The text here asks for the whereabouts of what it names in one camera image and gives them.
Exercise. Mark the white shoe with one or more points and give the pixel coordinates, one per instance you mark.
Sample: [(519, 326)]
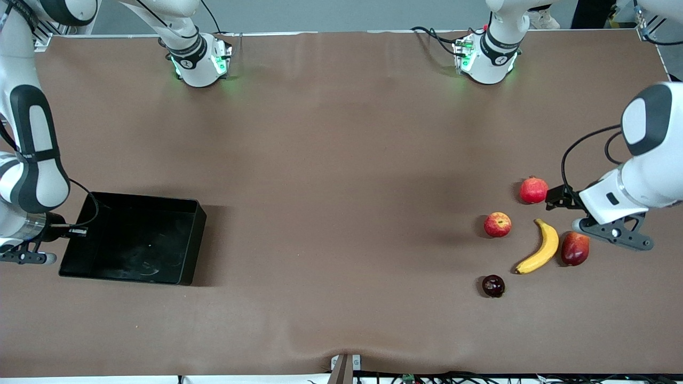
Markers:
[(544, 20)]

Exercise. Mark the brown table mat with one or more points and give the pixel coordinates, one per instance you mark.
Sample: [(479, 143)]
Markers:
[(320, 213)]

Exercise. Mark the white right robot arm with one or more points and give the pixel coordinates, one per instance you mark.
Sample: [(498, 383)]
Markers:
[(45, 184)]

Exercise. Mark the black trouser leg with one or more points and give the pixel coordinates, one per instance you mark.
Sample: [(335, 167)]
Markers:
[(589, 13)]

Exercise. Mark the dark purple mangosteen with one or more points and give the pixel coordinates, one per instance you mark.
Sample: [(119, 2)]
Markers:
[(493, 286)]

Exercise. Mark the white dashed edge tape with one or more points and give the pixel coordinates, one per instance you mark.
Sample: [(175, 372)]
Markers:
[(662, 60)]

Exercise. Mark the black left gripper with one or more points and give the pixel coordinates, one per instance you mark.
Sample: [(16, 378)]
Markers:
[(565, 198)]

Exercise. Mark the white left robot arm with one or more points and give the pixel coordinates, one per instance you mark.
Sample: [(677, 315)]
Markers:
[(656, 176)]

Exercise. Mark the red pomegranate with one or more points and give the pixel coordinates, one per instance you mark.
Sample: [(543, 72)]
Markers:
[(534, 191)]

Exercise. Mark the black rectangular plastic box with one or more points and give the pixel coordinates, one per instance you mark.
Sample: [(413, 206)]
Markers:
[(139, 240)]

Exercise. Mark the aluminium frame profile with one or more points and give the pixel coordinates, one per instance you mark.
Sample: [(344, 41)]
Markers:
[(44, 41), (659, 26)]

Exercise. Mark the red yellow apple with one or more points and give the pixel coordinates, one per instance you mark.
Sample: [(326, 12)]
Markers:
[(498, 224)]

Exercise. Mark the yellow banana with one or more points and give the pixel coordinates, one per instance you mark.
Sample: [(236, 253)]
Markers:
[(547, 245)]

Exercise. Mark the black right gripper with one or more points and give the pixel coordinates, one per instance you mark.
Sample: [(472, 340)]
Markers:
[(55, 219)]

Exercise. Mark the red yellow mango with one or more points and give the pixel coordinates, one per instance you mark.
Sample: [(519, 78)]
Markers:
[(575, 250)]

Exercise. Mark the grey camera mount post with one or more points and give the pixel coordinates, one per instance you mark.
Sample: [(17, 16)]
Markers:
[(341, 373)]

